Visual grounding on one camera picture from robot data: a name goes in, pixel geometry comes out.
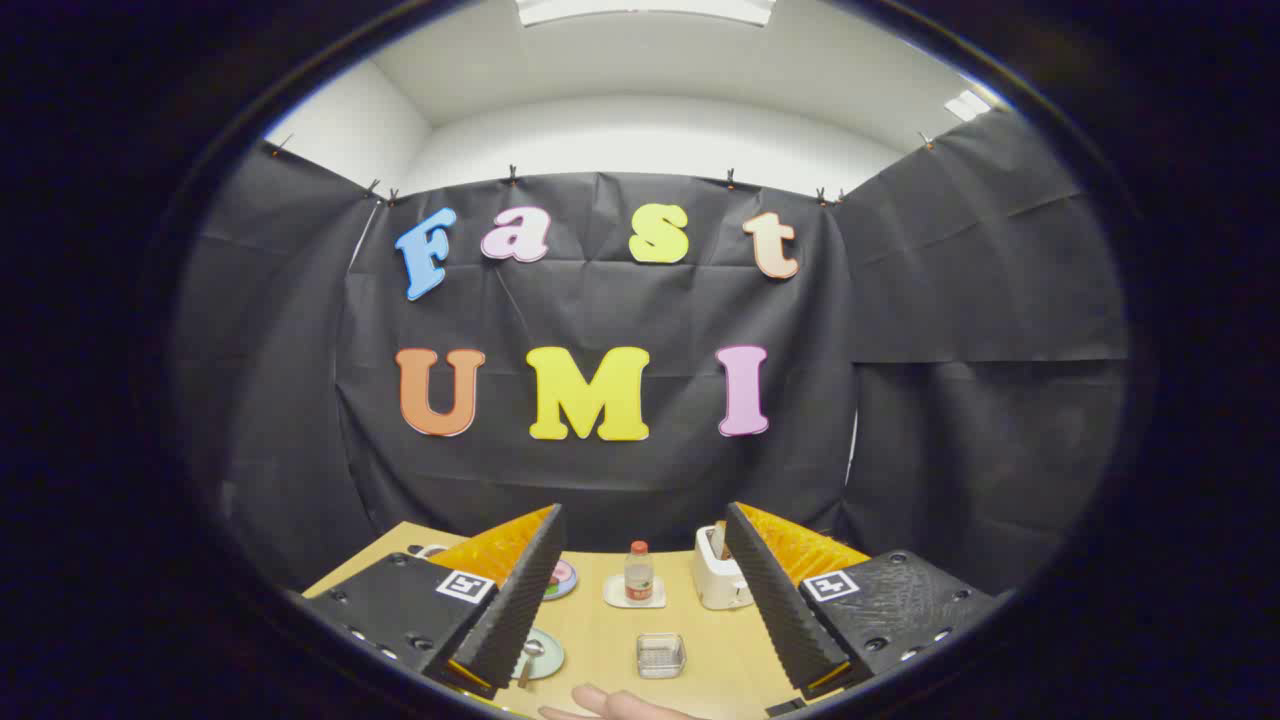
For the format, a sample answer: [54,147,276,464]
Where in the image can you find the clear water bottle red cap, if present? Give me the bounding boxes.
[625,541,655,603]

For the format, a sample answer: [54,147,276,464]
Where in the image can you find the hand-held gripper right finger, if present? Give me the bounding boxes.
[725,501,1006,703]

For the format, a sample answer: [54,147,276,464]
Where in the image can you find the row of small cloth clips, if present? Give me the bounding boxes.
[275,132,936,206]

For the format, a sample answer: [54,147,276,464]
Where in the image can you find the ceiling light panel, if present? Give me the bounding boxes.
[515,0,776,28]

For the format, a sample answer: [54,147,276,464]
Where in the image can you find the white toaster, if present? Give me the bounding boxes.
[694,525,756,611]

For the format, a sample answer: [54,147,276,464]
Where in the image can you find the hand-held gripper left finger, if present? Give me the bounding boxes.
[285,503,567,701]

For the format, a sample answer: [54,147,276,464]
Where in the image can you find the light green plate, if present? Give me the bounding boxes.
[510,628,566,683]

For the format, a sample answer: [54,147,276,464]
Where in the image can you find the white square coaster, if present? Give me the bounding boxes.
[603,574,668,610]

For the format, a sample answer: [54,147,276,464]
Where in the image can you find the metal wire basket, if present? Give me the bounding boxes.
[636,633,687,680]

